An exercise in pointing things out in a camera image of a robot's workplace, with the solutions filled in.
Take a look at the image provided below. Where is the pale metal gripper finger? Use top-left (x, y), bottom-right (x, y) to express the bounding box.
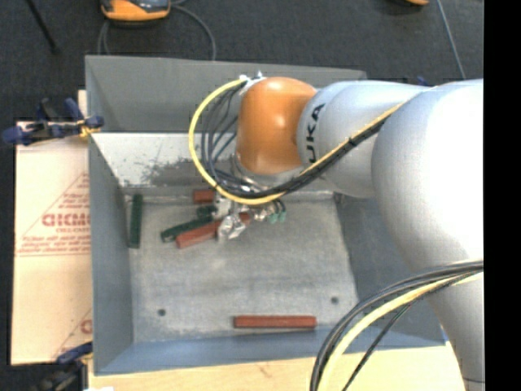
top-left (217, 224), bottom-right (243, 243)
top-left (221, 213), bottom-right (247, 231)

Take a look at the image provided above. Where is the grey metal bin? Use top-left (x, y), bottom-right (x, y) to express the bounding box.
top-left (84, 55), bottom-right (449, 376)

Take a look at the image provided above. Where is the brown cardboard board, red print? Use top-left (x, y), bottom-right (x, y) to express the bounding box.
top-left (9, 89), bottom-right (94, 367)

